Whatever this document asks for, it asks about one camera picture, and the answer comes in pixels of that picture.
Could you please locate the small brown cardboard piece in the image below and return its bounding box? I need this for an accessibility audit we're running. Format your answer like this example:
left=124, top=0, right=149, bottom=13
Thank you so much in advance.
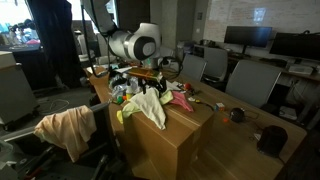
left=89, top=65, right=111, bottom=87

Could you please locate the Rubik's cube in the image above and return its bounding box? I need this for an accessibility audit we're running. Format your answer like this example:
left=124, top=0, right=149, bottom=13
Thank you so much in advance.
left=214, top=102, right=226, bottom=113

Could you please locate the light green cloth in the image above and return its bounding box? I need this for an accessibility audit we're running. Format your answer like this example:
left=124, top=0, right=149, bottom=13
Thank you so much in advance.
left=121, top=89, right=174, bottom=119

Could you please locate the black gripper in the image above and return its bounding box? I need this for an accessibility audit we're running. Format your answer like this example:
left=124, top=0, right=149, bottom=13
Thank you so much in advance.
left=139, top=79, right=169, bottom=98

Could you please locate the grey office chair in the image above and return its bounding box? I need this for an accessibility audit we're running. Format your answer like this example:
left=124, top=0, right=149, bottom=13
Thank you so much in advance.
left=202, top=47, right=229, bottom=84
left=0, top=101, right=124, bottom=180
left=179, top=54, right=207, bottom=83
left=225, top=59, right=283, bottom=109
left=159, top=45, right=175, bottom=68

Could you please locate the white papers stack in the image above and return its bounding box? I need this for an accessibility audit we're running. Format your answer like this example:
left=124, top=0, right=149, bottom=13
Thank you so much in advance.
left=164, top=79, right=183, bottom=92

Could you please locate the black computer monitor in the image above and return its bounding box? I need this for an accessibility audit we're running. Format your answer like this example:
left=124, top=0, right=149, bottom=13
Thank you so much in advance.
left=269, top=31, right=320, bottom=62
left=223, top=26, right=273, bottom=56

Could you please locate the thin black speaker cable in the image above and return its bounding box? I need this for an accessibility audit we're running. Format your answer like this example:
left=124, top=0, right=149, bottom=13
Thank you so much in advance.
left=244, top=109, right=264, bottom=141

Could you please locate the large brown cardboard box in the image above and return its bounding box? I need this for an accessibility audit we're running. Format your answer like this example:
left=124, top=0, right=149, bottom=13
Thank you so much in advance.
left=120, top=96, right=216, bottom=180

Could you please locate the yellow cloth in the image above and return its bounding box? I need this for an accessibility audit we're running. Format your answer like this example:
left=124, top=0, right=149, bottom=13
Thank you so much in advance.
left=116, top=109, right=125, bottom=125

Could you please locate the yellow handled tool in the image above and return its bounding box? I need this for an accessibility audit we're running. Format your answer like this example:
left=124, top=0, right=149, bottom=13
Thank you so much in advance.
left=194, top=98, right=216, bottom=112

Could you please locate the white desk device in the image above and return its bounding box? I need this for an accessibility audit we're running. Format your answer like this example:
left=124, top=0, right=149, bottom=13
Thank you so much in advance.
left=287, top=63, right=314, bottom=76

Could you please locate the grey cabinet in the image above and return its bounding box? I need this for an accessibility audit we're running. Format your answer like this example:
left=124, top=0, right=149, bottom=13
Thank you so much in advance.
left=0, top=50, right=38, bottom=126

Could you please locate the white bottle yellow label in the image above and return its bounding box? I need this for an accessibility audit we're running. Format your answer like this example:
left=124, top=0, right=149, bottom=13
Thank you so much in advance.
left=125, top=85, right=135, bottom=102

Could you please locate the small black round speaker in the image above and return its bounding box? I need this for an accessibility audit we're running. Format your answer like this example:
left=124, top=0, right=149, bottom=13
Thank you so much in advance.
left=229, top=107, right=247, bottom=124

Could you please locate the white terry towel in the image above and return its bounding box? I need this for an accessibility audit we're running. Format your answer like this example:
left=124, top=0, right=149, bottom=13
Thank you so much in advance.
left=131, top=87, right=168, bottom=131

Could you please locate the black cylinder speaker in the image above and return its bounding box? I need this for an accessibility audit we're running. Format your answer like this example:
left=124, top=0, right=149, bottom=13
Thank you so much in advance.
left=256, top=125, right=289, bottom=158

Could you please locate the white office chair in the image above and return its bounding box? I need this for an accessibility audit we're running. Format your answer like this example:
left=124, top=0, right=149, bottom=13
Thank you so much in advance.
left=77, top=33, right=101, bottom=64

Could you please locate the pink cloth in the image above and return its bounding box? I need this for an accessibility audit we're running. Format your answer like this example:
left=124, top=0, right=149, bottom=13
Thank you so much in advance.
left=169, top=90, right=195, bottom=113

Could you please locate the white floor cable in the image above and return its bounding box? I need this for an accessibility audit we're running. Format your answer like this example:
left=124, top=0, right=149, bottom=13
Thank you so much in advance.
left=38, top=98, right=71, bottom=116

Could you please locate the peach cloth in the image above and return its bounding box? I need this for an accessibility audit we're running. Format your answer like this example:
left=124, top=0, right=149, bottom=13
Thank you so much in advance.
left=33, top=105, right=98, bottom=163

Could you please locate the wrist mounted camera bar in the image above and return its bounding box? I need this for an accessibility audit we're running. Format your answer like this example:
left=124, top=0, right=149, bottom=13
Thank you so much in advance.
left=126, top=67, right=164, bottom=83

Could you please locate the clear plastic bags pile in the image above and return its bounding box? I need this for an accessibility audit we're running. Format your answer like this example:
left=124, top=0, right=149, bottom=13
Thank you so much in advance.
left=109, top=71, right=144, bottom=100

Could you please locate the white box under desk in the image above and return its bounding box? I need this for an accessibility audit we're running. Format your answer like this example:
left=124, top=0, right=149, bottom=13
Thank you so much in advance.
left=278, top=105, right=298, bottom=121

